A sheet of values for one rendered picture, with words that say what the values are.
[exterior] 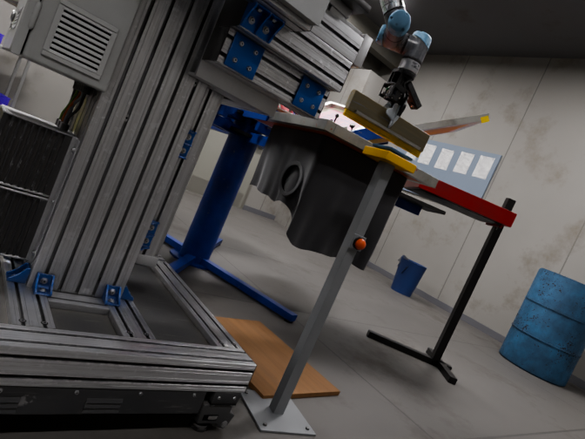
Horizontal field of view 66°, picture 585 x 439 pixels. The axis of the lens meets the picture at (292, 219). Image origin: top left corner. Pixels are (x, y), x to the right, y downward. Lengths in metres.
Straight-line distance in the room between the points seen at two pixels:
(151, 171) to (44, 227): 0.31
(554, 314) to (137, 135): 4.17
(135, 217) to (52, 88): 4.93
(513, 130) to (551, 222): 1.36
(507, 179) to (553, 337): 2.28
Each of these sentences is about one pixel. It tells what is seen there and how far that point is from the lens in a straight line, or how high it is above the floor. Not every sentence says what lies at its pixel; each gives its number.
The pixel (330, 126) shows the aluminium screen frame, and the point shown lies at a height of 0.97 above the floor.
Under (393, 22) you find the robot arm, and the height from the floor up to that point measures 1.37.
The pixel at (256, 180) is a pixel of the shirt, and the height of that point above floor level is 0.68.
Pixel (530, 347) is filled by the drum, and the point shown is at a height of 0.22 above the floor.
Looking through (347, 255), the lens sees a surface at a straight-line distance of 1.48.
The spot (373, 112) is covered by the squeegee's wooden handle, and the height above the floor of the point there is 1.10.
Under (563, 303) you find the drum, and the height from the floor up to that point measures 0.71.
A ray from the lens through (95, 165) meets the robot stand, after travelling 1.27.
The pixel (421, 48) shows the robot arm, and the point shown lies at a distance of 1.83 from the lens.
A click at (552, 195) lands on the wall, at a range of 6.05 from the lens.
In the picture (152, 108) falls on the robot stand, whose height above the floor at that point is 0.78.
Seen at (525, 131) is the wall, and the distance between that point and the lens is 6.49.
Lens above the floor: 0.75
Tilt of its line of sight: 5 degrees down
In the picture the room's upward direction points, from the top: 24 degrees clockwise
